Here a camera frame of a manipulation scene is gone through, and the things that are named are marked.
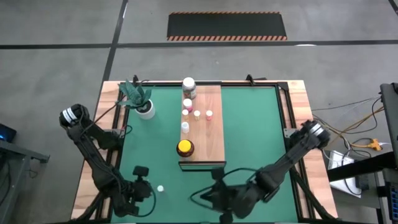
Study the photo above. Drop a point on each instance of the blue-lit black device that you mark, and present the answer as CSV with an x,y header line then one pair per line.
x,y
7,132

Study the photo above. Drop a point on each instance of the gray metal cart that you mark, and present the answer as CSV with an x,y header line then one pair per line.
x,y
12,149

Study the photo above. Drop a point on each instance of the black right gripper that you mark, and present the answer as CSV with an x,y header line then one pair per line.
x,y
233,199

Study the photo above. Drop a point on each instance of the gray power strip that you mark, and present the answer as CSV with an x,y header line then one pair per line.
x,y
362,183

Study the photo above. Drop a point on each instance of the wooden shelf black metal frame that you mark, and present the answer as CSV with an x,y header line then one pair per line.
x,y
214,146

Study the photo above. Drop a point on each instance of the black table clamp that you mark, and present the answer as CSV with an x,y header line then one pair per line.
x,y
135,80
250,80

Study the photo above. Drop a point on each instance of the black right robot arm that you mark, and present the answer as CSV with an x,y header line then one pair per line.
x,y
289,158

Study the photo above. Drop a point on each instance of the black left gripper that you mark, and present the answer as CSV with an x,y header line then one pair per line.
x,y
141,191

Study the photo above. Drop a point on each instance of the large dark jar white lid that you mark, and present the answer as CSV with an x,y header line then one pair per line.
x,y
188,83

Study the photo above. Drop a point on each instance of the white translucent pill bottle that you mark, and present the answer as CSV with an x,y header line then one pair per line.
x,y
185,125

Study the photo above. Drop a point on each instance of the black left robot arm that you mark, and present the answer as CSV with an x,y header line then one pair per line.
x,y
93,155

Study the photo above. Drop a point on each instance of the green table mat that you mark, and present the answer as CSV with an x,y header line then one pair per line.
x,y
174,205

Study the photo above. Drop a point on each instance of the black hazard-striped floor mat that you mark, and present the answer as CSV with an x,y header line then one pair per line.
x,y
227,25

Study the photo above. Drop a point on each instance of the pink bottle white cap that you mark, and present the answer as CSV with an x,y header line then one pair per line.
x,y
187,102

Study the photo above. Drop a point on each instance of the snake plant in white pot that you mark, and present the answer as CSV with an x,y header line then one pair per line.
x,y
147,111

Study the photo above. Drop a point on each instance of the black table frame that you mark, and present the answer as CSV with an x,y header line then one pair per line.
x,y
161,83

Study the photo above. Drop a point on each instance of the yellow power splitter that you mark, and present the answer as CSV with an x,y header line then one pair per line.
x,y
375,144

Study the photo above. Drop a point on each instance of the white papers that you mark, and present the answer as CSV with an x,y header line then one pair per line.
x,y
339,160

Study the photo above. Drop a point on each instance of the large amber bottle yellow lid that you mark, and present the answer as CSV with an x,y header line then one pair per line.
x,y
185,145

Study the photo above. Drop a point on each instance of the black desk beam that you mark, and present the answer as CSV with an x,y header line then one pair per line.
x,y
357,168

